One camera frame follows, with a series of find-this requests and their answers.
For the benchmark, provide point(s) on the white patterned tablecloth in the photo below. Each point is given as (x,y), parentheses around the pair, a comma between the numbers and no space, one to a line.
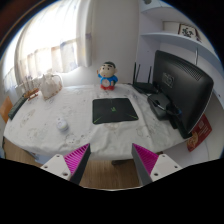
(34,126)

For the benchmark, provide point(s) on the black wifi router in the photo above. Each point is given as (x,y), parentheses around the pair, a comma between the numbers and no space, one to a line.
(141,86)

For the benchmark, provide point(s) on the cartoon boy figurine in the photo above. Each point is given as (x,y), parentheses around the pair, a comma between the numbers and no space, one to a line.
(107,75)

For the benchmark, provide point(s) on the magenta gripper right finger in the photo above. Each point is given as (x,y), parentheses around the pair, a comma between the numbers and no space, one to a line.
(150,166)

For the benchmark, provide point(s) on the black keyboard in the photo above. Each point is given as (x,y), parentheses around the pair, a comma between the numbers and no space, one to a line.
(16,107)

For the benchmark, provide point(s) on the framed picture on shelf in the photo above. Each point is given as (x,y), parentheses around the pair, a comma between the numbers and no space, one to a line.
(188,31)

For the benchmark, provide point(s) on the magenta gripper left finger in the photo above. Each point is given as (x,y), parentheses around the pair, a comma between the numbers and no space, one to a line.
(71,166)

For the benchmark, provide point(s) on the white sheer curtain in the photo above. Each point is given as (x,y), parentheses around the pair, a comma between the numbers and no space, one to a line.
(56,40)

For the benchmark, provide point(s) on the white handbag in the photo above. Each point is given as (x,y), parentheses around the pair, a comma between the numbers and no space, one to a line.
(50,85)

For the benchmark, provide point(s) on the black computer monitor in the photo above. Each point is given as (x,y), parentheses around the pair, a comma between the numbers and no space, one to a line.
(182,92)

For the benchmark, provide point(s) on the white wall shelf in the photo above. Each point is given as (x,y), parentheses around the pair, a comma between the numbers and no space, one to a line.
(161,21)

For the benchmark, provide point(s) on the black mouse pad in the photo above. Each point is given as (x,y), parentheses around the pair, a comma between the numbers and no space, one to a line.
(112,110)

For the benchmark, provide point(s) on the red printed box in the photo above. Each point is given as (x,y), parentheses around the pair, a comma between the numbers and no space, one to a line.
(199,133)

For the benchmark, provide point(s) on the wooden chair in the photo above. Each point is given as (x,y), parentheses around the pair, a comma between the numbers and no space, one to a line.
(5,108)

